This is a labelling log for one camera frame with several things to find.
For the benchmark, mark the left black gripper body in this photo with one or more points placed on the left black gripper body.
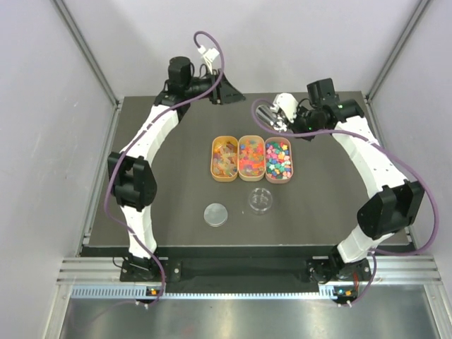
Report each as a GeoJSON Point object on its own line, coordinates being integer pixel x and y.
{"type": "Point", "coordinates": [217, 91]}

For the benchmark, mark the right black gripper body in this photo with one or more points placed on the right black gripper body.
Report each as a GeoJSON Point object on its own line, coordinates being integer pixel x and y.
{"type": "Point", "coordinates": [305, 121]}

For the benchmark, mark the silver metal scoop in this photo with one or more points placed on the silver metal scoop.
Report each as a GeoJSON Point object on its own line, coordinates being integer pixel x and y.
{"type": "Point", "coordinates": [271, 118]}

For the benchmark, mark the pink tray colourful candies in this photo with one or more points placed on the pink tray colourful candies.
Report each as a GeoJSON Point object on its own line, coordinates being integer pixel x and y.
{"type": "Point", "coordinates": [279, 162]}

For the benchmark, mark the orange tray yellow gummies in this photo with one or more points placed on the orange tray yellow gummies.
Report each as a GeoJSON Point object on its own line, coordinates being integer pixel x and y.
{"type": "Point", "coordinates": [224, 159]}

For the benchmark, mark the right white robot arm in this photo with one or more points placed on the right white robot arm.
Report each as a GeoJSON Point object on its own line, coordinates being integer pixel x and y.
{"type": "Point", "coordinates": [394, 200]}

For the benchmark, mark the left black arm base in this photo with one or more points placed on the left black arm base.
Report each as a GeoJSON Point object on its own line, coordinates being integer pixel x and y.
{"type": "Point", "coordinates": [138, 270]}

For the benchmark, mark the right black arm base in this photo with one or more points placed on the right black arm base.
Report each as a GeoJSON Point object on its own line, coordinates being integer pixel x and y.
{"type": "Point", "coordinates": [333, 268]}

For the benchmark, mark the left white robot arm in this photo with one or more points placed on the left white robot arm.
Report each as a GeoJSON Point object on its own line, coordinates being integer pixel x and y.
{"type": "Point", "coordinates": [131, 181]}

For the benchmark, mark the clear round jar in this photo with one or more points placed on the clear round jar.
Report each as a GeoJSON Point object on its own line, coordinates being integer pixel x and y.
{"type": "Point", "coordinates": [260, 200]}

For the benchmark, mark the clear round lid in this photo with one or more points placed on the clear round lid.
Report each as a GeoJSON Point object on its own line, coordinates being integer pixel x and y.
{"type": "Point", "coordinates": [215, 215]}

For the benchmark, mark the black base crossbar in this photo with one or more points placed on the black base crossbar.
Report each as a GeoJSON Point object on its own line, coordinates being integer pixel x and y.
{"type": "Point", "coordinates": [181, 269]}

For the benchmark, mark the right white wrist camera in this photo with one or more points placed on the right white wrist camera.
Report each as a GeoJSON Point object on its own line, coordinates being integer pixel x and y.
{"type": "Point", "coordinates": [286, 106]}

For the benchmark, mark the right aluminium frame post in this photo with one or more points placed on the right aluminium frame post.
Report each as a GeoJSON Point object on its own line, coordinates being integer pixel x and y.
{"type": "Point", "coordinates": [406, 33]}

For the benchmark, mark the aluminium frame post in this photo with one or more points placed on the aluminium frame post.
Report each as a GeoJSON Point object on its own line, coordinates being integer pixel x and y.
{"type": "Point", "coordinates": [406, 33]}
{"type": "Point", "coordinates": [69, 21]}

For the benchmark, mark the left aluminium frame post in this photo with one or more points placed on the left aluminium frame post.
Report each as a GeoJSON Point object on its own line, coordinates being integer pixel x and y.
{"type": "Point", "coordinates": [69, 21]}

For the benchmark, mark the grey slotted cable duct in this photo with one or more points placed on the grey slotted cable duct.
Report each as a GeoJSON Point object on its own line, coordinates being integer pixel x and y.
{"type": "Point", "coordinates": [148, 293]}

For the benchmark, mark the aluminium front rail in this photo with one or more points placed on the aluminium front rail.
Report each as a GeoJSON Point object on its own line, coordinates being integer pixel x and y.
{"type": "Point", "coordinates": [392, 270]}

